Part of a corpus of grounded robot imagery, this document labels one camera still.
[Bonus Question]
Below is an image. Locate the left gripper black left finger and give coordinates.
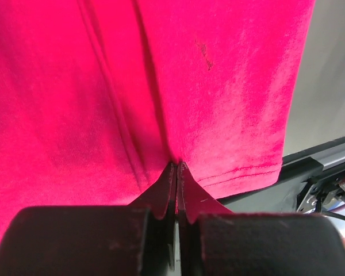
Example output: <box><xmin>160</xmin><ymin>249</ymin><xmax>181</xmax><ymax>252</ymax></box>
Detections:
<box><xmin>0</xmin><ymin>163</ymin><xmax>177</xmax><ymax>275</ymax></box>

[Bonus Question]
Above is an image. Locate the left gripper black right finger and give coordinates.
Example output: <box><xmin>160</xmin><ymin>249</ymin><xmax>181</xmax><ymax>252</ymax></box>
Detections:
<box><xmin>177</xmin><ymin>163</ymin><xmax>345</xmax><ymax>275</ymax></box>

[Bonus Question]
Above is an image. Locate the red t shirt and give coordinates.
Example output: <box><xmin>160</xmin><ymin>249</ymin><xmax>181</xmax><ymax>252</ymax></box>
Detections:
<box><xmin>0</xmin><ymin>1</ymin><xmax>315</xmax><ymax>240</ymax></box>

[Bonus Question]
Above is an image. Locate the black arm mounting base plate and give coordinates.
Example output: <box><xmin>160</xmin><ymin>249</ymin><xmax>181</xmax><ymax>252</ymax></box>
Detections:
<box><xmin>219</xmin><ymin>137</ymin><xmax>345</xmax><ymax>213</ymax></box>

